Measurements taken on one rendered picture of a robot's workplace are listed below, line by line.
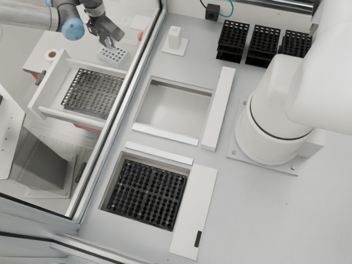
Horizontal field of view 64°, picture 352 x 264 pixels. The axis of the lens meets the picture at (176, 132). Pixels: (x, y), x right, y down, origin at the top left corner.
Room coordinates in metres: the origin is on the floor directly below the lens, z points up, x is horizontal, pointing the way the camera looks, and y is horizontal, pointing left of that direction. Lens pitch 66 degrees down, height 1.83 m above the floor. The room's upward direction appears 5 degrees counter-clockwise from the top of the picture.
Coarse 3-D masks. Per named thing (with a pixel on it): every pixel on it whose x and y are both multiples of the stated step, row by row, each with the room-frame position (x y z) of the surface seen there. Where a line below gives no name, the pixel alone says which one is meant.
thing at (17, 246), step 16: (0, 240) 0.05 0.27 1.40; (16, 240) 0.05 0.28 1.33; (32, 240) 0.06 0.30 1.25; (48, 240) 0.07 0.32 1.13; (0, 256) 0.02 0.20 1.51; (16, 256) 0.02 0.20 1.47; (32, 256) 0.02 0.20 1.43; (48, 256) 0.02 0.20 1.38; (64, 256) 0.02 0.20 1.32; (80, 256) 0.02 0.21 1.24; (96, 256) 0.02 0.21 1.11
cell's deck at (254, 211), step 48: (192, 48) 0.76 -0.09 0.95; (144, 96) 0.56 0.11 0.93; (240, 96) 0.52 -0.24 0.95; (144, 144) 0.36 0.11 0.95; (336, 144) 0.31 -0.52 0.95; (96, 192) 0.21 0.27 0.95; (240, 192) 0.18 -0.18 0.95; (288, 192) 0.16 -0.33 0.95; (336, 192) 0.15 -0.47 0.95; (96, 240) 0.07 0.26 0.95; (144, 240) 0.06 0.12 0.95; (240, 240) 0.04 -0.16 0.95; (288, 240) 0.03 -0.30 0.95; (336, 240) 0.02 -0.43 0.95
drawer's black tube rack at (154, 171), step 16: (128, 176) 0.27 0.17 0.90; (144, 176) 0.28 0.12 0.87; (160, 176) 0.27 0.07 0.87; (176, 176) 0.26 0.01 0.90; (128, 192) 0.22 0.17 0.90; (144, 192) 0.21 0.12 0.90; (160, 192) 0.21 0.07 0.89; (176, 192) 0.20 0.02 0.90; (112, 208) 0.17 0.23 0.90; (128, 208) 0.16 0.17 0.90; (144, 208) 0.16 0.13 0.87; (160, 208) 0.16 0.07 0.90; (176, 208) 0.15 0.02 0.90; (160, 224) 0.11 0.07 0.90
